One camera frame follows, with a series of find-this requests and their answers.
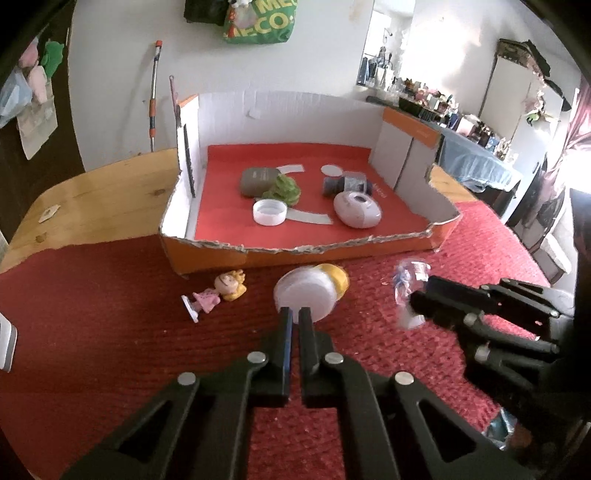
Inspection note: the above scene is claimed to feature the mop handle with orange grip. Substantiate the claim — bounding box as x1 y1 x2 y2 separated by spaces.
148 40 164 153

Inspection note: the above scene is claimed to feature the white flat device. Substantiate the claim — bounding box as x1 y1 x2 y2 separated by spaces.
0 314 18 372

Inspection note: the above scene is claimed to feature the white paper sheet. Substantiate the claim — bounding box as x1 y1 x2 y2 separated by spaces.
16 99 58 160

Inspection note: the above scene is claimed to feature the green shopping bag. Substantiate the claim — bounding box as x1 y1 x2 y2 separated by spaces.
224 0 296 44

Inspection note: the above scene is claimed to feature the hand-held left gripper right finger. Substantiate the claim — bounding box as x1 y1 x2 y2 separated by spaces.
298 307 532 480

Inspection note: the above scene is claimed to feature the orange and white cardboard box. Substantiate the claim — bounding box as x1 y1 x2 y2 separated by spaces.
159 91 462 280

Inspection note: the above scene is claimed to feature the small white lid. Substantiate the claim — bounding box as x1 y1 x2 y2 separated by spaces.
252 199 288 227

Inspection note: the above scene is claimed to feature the white plastic jar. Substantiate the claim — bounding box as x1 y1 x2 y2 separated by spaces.
333 191 384 229

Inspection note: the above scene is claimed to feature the pink plush toy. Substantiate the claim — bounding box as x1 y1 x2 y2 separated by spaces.
21 39 49 104

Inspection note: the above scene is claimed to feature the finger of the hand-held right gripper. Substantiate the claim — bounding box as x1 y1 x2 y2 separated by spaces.
427 275 562 324
409 290 557 393

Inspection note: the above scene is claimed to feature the thin pink stick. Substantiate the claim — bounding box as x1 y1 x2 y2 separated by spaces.
168 75 181 127

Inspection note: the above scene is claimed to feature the pink curtain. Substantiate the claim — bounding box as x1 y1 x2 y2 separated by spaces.
556 74 591 158

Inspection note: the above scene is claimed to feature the red tablecloth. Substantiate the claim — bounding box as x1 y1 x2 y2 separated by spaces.
0 200 552 480

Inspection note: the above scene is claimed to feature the pink doll figure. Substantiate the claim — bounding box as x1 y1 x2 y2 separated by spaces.
181 270 247 323

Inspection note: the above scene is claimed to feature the white wardrobe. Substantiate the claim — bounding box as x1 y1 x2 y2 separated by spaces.
478 39 550 134

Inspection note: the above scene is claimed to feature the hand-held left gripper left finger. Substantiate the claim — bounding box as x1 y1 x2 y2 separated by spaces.
60 307 293 480

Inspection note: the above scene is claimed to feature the blue plastic sheet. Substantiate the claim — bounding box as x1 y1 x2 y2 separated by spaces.
482 406 522 448

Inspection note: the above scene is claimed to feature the row of small bottles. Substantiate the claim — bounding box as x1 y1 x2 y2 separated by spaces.
358 28 509 148

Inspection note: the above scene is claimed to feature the light blue plastic bag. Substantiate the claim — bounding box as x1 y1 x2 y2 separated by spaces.
0 69 33 127

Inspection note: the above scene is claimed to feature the green plush toy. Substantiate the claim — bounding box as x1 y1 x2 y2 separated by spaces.
41 41 65 77

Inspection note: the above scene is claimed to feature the dark bag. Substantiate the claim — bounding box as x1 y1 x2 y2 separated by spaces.
184 0 229 23

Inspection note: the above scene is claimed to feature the dark blue bottle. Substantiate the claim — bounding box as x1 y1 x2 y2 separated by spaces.
322 175 374 200

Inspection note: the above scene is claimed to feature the blue cloth covered table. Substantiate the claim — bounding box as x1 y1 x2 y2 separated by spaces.
436 122 522 192

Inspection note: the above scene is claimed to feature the yellow plastic cup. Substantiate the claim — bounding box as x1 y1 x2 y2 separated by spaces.
318 263 350 301

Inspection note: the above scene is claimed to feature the green crocheted cloth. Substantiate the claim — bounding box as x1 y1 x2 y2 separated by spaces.
269 175 301 207

